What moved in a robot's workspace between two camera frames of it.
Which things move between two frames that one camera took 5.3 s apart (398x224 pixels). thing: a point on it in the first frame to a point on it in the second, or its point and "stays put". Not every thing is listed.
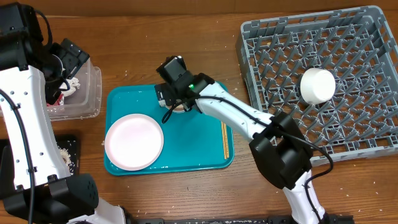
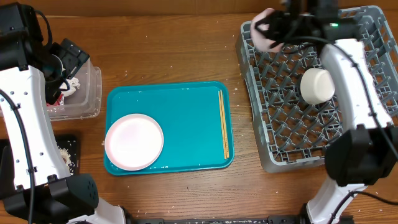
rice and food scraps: x=66 y=157 stays put
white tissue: x=74 y=84 stays put
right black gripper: x=167 y=93 to x=278 y=23
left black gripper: x=74 y=56 stays put
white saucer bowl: x=179 y=109 to x=260 y=40
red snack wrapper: x=58 y=102 stays put
